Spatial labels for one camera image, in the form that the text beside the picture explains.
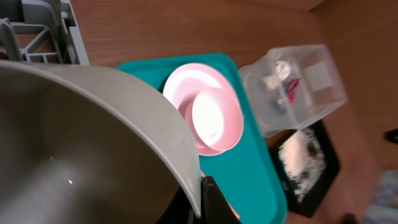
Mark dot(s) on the brown food scrap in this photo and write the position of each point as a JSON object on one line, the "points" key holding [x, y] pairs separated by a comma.
{"points": [[313, 151]]}

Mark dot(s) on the large white plate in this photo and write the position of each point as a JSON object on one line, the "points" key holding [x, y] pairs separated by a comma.
{"points": [[185, 82]]}

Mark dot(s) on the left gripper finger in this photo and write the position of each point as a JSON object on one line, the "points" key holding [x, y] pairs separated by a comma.
{"points": [[214, 207]]}

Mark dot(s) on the lower wooden chopstick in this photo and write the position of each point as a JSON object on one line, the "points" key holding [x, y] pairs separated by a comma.
{"points": [[232, 209]]}

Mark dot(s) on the red snack wrapper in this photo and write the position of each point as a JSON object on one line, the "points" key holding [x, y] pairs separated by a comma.
{"points": [[292, 86]]}

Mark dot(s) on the grey bowl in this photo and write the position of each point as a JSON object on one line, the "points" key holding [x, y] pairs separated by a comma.
{"points": [[87, 144]]}

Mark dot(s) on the teal plastic tray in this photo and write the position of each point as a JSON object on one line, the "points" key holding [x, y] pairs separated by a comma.
{"points": [[245, 174]]}

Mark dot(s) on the white rice pile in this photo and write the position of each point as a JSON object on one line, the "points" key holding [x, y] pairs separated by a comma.
{"points": [[301, 169]]}

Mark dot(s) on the clear plastic bin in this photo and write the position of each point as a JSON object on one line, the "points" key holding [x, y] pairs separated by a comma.
{"points": [[319, 93]]}

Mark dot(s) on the black waste tray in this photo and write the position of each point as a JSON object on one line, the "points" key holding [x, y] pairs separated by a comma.
{"points": [[312, 200]]}

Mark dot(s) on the small white bowl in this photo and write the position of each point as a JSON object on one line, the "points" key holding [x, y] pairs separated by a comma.
{"points": [[216, 121]]}

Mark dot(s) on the white tissue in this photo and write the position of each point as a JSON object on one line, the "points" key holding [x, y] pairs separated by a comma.
{"points": [[283, 70]]}

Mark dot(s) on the grey plastic dish rack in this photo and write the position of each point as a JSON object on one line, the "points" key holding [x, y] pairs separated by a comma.
{"points": [[41, 31]]}

